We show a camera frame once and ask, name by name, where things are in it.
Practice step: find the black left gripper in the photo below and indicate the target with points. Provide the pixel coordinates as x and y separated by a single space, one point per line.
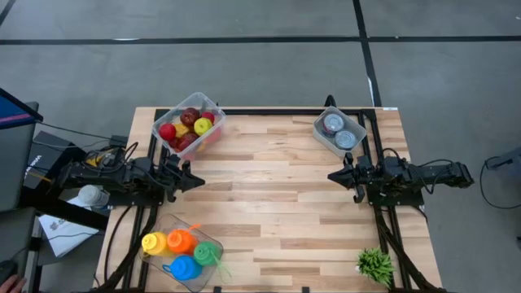
171 183

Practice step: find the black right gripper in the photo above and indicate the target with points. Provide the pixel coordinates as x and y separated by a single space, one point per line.
360 177

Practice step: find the dark red toy fruit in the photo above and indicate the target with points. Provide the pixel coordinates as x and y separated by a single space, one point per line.
187 141

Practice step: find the mustard yellow toy fruit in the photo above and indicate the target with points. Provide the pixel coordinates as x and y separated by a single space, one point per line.
181 129

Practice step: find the green label tuna can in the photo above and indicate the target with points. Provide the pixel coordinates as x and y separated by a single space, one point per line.
345 139

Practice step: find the yellow green toy pear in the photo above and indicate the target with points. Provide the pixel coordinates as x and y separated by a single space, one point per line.
202 126

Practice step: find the dark red toy pomegranate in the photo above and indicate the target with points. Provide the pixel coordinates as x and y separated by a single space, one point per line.
189 116

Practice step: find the red toy apple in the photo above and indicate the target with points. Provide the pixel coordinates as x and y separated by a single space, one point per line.
208 116

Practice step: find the silver tin can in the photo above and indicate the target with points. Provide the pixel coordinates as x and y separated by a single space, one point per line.
334 123

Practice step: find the orange plastic water bottle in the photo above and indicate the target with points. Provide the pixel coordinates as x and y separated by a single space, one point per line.
182 241

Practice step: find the yellow plastic water bottle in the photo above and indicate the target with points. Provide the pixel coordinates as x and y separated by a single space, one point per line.
154 243

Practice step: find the green plastic water bottle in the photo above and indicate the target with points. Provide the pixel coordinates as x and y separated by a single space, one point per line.
206 253

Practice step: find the blue plastic water bottle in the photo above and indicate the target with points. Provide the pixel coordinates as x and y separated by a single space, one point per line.
184 267

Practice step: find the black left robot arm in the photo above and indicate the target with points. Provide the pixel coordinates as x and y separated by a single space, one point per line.
106 179

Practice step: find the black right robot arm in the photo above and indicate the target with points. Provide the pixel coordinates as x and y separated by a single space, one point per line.
427 175

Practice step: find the clear plastic container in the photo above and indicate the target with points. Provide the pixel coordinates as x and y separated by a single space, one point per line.
171 224

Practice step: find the large clear plastic bin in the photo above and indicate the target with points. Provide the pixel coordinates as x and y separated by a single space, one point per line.
163 120

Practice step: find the green artificial plant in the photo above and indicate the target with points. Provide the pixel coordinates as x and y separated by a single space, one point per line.
375 266

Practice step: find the white paper sheets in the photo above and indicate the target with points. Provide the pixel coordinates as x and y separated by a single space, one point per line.
65 236

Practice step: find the black case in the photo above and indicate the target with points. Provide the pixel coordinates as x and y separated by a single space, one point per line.
45 154

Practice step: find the grey cabinet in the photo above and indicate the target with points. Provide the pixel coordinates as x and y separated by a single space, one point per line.
16 163

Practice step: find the person's hand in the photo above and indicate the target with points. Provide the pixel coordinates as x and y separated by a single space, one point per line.
12 284

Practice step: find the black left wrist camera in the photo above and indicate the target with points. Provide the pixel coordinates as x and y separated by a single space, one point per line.
173 160

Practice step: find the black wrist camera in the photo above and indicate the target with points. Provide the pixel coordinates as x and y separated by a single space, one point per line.
173 160
364 162

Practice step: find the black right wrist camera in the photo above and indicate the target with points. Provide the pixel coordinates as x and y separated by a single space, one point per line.
364 162

